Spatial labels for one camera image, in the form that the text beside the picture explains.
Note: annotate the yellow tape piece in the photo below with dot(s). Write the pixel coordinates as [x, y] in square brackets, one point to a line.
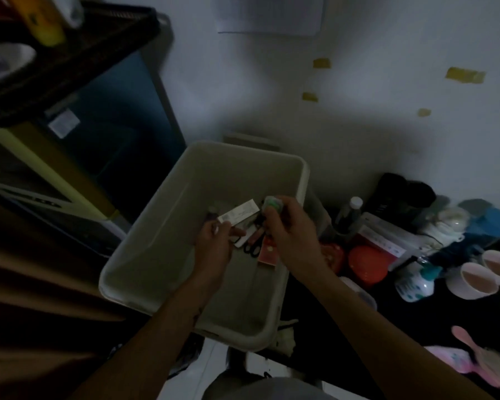
[424, 112]
[322, 63]
[310, 97]
[464, 74]

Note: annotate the cream plush covered bottle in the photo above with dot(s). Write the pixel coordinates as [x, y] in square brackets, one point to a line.
[448, 224]

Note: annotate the orange red round jar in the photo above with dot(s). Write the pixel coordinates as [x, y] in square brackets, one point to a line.
[371, 266]

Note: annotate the white lotion bottle teal cap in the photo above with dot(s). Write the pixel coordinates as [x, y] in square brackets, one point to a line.
[414, 287]

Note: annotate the person's left hand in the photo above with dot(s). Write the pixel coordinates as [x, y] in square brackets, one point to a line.
[212, 256]

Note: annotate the person's right hand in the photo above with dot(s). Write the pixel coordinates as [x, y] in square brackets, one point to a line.
[296, 241]

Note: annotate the zip pouch red label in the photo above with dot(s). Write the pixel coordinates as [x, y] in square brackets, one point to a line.
[387, 237]

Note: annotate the phone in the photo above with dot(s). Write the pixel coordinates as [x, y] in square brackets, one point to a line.
[241, 241]

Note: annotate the white plastic storage bin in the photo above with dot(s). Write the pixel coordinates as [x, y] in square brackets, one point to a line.
[158, 245]

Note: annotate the pink tissue pack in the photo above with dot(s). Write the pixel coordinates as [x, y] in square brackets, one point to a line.
[450, 359]

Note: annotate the cream umbrella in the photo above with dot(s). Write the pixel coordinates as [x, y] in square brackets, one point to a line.
[286, 339]

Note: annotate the person's grey shirt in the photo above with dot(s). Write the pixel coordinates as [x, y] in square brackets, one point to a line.
[266, 391]

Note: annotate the blue plastic bottle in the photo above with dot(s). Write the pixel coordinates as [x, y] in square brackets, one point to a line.
[493, 229]

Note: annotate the red heart shaped tin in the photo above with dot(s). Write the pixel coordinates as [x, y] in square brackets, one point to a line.
[333, 258]

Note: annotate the black scissors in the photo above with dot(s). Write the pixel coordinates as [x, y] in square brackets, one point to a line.
[254, 249]

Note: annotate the pink hairbrush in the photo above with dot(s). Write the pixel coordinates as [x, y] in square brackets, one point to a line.
[491, 362]

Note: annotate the clear bottle white cap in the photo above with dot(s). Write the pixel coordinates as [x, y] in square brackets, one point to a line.
[350, 214]

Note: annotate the person's left forearm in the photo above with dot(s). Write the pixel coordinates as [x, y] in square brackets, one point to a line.
[150, 349]

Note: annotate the person's right forearm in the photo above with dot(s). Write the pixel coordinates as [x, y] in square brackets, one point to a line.
[391, 341]

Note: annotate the black woven tray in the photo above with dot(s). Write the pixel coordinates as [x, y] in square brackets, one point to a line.
[87, 58]

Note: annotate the small red box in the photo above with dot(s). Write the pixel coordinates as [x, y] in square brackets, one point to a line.
[267, 256]

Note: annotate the white sticker label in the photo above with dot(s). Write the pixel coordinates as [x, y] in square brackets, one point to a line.
[63, 123]

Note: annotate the clear cotton swab box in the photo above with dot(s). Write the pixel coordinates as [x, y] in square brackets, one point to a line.
[362, 293]

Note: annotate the small green white tube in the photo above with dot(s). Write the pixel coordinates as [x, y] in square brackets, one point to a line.
[271, 204]

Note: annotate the orange yellow bottle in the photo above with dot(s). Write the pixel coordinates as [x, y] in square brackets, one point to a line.
[41, 20]

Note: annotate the white shallow dish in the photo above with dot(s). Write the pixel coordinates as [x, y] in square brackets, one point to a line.
[12, 62]

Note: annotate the pink red slim tube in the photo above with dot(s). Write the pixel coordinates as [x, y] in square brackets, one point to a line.
[257, 236]

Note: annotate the black table countertop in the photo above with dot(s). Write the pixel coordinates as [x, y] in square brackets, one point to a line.
[400, 329]

